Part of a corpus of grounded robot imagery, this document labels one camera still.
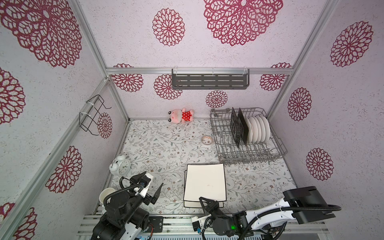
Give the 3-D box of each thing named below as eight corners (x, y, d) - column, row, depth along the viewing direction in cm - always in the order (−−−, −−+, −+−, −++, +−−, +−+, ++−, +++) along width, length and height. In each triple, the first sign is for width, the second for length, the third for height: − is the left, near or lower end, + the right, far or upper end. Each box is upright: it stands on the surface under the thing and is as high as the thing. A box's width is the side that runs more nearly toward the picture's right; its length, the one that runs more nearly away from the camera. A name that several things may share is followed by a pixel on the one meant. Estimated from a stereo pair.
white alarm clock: (116, 177, 92) (107, 168, 82) (126, 163, 98) (119, 153, 88) (123, 180, 91) (114, 171, 81) (133, 166, 96) (126, 156, 87)
